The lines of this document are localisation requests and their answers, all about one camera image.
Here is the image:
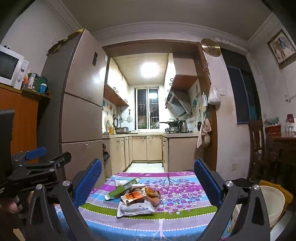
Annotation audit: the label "black wok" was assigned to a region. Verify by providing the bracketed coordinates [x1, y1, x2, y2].
[159, 119, 179, 127]

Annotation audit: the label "floral striped tablecloth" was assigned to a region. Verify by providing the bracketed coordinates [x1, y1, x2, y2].
[54, 171, 232, 241]

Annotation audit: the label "dark wooden table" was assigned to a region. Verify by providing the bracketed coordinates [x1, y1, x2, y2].
[265, 132, 296, 181]

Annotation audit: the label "framed wall picture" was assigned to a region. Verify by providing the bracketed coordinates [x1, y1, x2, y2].
[267, 29, 296, 69]

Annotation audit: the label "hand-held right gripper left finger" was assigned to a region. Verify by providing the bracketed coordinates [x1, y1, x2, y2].
[25, 158, 103, 241]

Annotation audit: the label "steel range hood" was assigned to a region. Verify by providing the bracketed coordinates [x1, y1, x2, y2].
[165, 90, 192, 118]

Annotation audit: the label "kitchen window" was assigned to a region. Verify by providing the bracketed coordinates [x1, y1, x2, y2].
[135, 88, 160, 131]

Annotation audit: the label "white grey snack packet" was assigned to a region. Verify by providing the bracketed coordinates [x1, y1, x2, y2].
[117, 200, 157, 217]

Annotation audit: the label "dark wooden chair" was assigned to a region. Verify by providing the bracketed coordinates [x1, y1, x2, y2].
[248, 120, 273, 181]

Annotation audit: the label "orange red snack wrapper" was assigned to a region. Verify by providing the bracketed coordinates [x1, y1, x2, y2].
[120, 191, 145, 205]

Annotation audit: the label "beige base cabinets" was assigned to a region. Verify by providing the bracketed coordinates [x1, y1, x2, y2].
[102, 133, 199, 173]

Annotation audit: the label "yellow plastic wrapper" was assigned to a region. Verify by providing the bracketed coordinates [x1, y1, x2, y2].
[144, 187, 162, 207]

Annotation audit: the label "steel kettle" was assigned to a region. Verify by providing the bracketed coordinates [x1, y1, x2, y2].
[177, 120, 188, 133]

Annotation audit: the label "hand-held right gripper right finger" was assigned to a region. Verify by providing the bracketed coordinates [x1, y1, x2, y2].
[194, 159, 271, 241]

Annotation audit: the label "beige wall cabinet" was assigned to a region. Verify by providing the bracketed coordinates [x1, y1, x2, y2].
[164, 53, 199, 92]
[103, 58, 130, 107]

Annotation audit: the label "yellow black straps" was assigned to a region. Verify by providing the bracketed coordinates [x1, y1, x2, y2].
[47, 28, 85, 54]

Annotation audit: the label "green cardboard box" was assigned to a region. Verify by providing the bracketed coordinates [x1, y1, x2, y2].
[105, 177, 141, 200]

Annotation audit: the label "white microwave oven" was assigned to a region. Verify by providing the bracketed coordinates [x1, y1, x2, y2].
[0, 45, 25, 90]

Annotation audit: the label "beige refrigerator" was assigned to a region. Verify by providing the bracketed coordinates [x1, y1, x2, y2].
[38, 29, 109, 183]

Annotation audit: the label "person's left hand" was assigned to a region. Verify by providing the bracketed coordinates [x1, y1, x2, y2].
[0, 201, 18, 214]

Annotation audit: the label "round gold wall clock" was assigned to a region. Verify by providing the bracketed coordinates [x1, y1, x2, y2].
[201, 38, 221, 57]

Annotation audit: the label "red box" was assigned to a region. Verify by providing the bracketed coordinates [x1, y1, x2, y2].
[265, 125, 281, 137]

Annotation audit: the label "dark room window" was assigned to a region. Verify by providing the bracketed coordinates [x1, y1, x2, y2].
[222, 47, 262, 124]

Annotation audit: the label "white plastic bucket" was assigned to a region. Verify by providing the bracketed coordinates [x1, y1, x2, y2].
[231, 185, 286, 232]

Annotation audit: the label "ceiling light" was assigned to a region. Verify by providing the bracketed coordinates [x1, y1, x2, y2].
[141, 61, 159, 78]

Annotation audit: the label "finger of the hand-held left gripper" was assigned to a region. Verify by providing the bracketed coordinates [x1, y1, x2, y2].
[8, 152, 72, 178]
[11, 147, 47, 165]

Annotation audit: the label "white hanging plastic bag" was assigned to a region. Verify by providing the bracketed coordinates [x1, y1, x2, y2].
[208, 85, 222, 105]

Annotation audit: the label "black bag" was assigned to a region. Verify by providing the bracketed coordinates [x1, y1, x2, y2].
[102, 144, 110, 163]

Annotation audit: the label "yellow wooden chair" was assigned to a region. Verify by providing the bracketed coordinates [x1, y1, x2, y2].
[259, 180, 294, 230]

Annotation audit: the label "red lidded jar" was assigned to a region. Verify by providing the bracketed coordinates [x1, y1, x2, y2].
[285, 113, 296, 132]

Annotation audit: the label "white bottle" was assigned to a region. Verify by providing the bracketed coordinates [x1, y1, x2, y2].
[24, 70, 32, 88]

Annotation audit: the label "orange wooden cabinet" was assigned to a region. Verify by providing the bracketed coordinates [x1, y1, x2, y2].
[0, 83, 51, 163]

